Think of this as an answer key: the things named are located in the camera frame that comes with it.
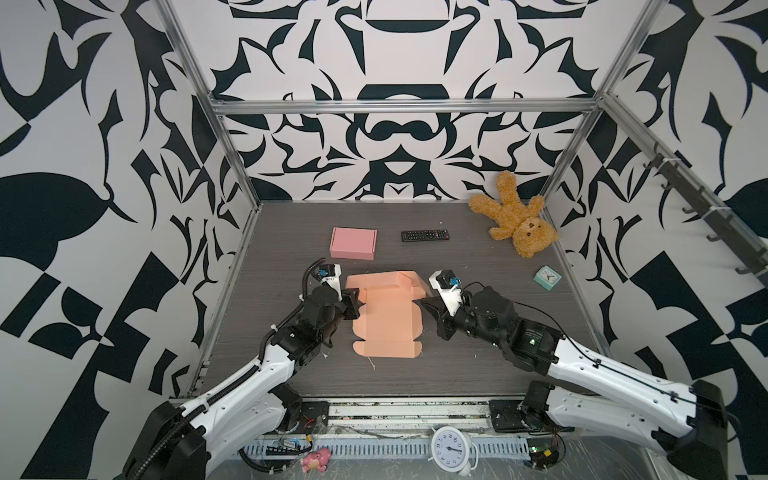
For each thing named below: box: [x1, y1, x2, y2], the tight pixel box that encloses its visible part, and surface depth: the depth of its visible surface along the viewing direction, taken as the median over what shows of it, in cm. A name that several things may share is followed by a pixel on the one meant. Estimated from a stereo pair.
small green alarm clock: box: [533, 265, 562, 292], surface depth 100 cm
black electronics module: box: [528, 446, 559, 470], surface depth 72 cm
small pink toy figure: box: [300, 448, 331, 474], surface depth 69 cm
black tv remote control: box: [401, 229, 451, 243], surface depth 110 cm
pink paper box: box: [329, 226, 378, 261], surface depth 105 cm
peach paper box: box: [345, 270, 433, 358], surface depth 81 cm
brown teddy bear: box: [469, 171, 558, 258], surface depth 109 cm
